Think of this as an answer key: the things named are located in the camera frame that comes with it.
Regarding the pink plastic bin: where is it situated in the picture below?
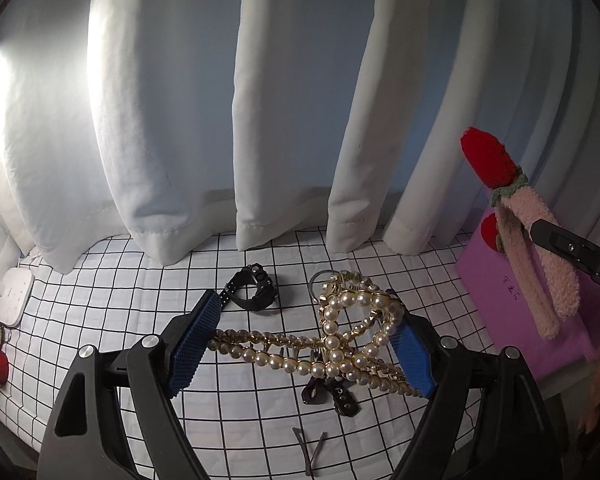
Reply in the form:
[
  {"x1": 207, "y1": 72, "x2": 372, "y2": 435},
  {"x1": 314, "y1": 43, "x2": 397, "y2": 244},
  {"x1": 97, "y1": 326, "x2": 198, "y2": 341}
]
[{"x1": 453, "y1": 204, "x2": 600, "y2": 386}]

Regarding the white grid bed sheet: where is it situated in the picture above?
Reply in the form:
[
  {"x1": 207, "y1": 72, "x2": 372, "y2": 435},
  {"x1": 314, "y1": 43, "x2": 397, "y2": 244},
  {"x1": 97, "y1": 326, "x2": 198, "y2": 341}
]
[{"x1": 0, "y1": 228, "x2": 494, "y2": 479}]

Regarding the pink fuzzy strawberry headband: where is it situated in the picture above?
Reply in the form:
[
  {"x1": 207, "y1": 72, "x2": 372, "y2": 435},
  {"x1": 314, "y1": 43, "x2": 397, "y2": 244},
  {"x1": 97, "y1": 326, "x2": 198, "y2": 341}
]
[{"x1": 460, "y1": 127, "x2": 580, "y2": 340}]

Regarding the white curtain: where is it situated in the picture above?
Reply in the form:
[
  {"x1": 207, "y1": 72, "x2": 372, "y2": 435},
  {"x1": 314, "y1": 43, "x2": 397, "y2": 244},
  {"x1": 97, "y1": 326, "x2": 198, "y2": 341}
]
[{"x1": 0, "y1": 0, "x2": 600, "y2": 273}]

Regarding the black wrist watch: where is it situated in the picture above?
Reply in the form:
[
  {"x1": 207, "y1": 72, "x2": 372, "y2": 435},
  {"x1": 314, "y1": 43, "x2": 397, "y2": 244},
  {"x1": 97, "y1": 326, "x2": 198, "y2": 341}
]
[{"x1": 220, "y1": 263, "x2": 278, "y2": 312}]

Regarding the white charger box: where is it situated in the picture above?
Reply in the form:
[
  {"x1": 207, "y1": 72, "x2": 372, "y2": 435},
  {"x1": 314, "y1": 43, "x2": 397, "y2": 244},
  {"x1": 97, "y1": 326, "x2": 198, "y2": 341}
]
[{"x1": 0, "y1": 268, "x2": 34, "y2": 328}]

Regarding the black hair clip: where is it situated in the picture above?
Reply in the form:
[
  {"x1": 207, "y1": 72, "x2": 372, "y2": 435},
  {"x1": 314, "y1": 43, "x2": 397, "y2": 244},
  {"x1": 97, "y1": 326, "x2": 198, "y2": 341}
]
[{"x1": 301, "y1": 373, "x2": 361, "y2": 417}]

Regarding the plain silver bangle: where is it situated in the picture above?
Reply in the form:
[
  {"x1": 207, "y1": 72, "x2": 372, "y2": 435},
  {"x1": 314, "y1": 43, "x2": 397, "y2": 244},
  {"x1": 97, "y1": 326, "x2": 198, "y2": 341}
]
[{"x1": 308, "y1": 269, "x2": 340, "y2": 302}]

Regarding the grey metal hair pin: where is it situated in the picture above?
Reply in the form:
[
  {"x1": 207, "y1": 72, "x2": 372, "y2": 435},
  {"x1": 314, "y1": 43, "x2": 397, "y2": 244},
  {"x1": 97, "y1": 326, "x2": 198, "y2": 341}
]
[{"x1": 291, "y1": 426, "x2": 330, "y2": 478}]

